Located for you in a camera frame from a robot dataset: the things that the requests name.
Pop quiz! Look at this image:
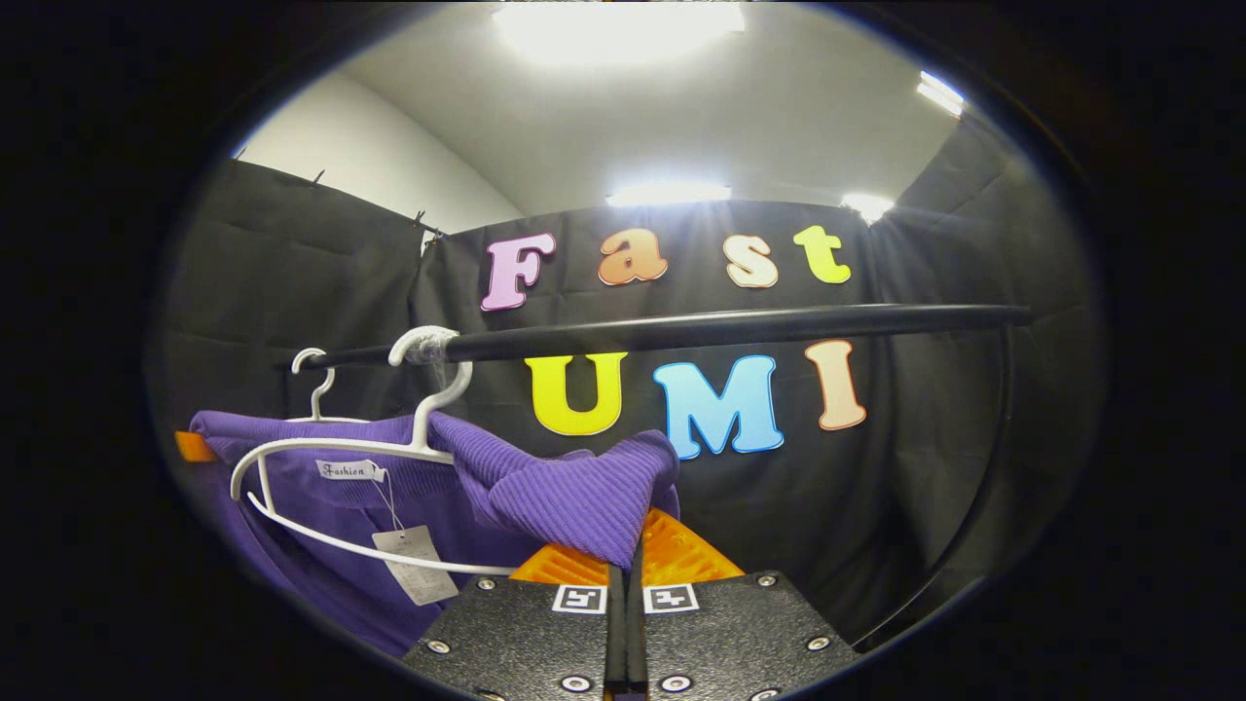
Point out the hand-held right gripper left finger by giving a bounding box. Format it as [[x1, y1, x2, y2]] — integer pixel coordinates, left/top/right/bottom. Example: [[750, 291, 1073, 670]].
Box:
[[401, 541, 626, 701]]

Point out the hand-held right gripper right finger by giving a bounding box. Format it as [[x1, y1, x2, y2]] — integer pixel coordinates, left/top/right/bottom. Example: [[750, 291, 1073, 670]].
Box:
[[628, 506, 862, 701]]

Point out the purple knit cardigan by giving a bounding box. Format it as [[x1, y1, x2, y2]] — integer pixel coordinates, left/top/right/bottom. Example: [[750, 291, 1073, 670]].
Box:
[[185, 409, 682, 658]]

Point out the white hanger with taped hook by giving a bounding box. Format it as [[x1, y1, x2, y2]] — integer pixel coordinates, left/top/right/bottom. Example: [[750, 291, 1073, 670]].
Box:
[[230, 325, 517, 577]]

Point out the white plastic hanger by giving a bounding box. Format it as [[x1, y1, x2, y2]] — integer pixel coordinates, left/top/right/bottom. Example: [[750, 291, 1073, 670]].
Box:
[[287, 347, 371, 425]]

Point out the black clothes rack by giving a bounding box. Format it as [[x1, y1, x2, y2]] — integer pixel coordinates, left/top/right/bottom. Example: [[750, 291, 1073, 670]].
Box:
[[287, 304, 1035, 651]]

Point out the grey paper garment tag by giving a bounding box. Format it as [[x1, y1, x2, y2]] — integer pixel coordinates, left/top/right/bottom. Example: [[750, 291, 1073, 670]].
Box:
[[372, 526, 460, 608]]

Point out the black backdrop cloth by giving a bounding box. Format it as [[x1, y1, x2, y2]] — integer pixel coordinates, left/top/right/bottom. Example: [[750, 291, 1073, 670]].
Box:
[[146, 117, 1106, 653]]

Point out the large ceiling light panel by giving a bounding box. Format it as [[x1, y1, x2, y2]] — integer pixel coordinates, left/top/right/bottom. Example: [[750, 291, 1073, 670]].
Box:
[[492, 0, 746, 64]]

